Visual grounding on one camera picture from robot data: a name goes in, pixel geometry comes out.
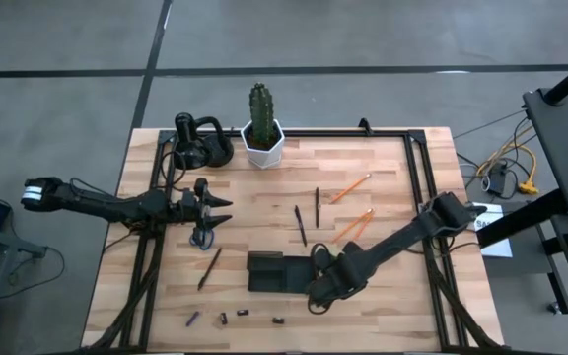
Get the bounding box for green cactus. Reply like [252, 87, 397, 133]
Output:
[248, 81, 276, 145]

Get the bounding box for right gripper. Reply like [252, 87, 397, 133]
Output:
[307, 241, 367, 308]

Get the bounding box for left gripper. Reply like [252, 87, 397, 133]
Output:
[179, 177, 234, 244]

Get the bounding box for black side desk frame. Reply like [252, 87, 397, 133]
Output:
[475, 188, 568, 336]

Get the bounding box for black power box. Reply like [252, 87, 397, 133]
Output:
[485, 162, 510, 196]

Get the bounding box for yellow cable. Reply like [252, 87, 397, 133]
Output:
[475, 125, 540, 196]

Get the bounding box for white hexagonal plant pot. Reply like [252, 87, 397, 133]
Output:
[240, 118, 286, 171]

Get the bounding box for dark brown pen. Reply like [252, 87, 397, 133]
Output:
[196, 247, 224, 292]

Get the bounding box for orange pencil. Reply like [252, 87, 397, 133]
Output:
[329, 173, 373, 205]
[351, 211, 376, 243]
[331, 207, 376, 244]

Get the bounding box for blue handled scissors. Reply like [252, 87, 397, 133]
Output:
[188, 216, 216, 251]

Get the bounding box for black mesh desk organizer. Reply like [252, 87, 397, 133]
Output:
[247, 249, 318, 295]

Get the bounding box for white paper sheet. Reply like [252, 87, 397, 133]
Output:
[469, 201, 515, 259]

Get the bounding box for black metal table frame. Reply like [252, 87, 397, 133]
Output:
[86, 127, 505, 354]

